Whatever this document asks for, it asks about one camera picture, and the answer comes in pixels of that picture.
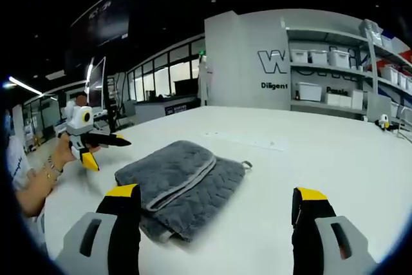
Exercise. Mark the grey counter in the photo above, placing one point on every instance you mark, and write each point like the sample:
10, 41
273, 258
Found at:
161, 107

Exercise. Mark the framed board on stand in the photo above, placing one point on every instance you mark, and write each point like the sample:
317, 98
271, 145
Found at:
96, 85

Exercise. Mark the black hanging display screen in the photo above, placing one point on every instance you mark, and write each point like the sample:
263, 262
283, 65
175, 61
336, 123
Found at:
101, 14

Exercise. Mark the glass partition windows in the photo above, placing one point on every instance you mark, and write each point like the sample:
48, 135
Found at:
161, 75

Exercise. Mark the grey metal shelving unit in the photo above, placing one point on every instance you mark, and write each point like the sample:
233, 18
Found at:
370, 72

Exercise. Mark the row of white storage boxes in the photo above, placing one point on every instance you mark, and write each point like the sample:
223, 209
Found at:
338, 57

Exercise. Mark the spare white gripper device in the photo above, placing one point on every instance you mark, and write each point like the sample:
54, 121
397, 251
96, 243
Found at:
383, 122

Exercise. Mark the person's left hand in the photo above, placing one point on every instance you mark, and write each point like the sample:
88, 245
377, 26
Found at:
62, 152

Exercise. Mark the white tall standing figure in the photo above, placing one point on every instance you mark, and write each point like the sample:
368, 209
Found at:
204, 81

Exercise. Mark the grey towel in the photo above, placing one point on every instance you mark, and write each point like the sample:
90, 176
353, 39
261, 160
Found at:
180, 188

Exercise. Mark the ceiling light strip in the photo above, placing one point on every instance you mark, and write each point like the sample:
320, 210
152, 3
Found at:
24, 85

